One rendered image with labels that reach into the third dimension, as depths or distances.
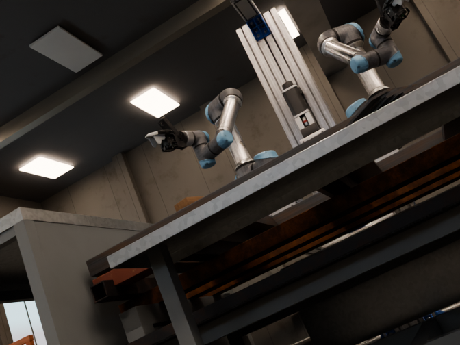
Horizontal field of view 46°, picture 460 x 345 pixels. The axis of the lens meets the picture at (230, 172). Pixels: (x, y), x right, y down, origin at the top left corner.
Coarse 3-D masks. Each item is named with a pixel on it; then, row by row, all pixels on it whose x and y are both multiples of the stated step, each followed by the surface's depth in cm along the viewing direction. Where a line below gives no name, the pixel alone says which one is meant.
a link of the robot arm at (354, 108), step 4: (360, 100) 250; (364, 100) 251; (352, 104) 251; (356, 104) 250; (360, 104) 249; (364, 104) 250; (348, 108) 252; (352, 108) 250; (356, 108) 249; (360, 108) 249; (348, 112) 252; (352, 112) 250; (356, 112) 249; (348, 116) 253
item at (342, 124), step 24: (456, 120) 168; (312, 144) 143; (432, 144) 192; (264, 168) 147; (360, 168) 175; (384, 168) 197; (216, 192) 152; (168, 216) 156; (288, 216) 208; (240, 240) 205; (96, 264) 163; (192, 264) 210
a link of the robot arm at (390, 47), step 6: (384, 42) 233; (390, 42) 233; (378, 48) 236; (384, 48) 232; (390, 48) 232; (396, 48) 233; (384, 54) 231; (390, 54) 231; (396, 54) 231; (384, 60) 232; (390, 60) 232; (396, 60) 231; (390, 66) 234
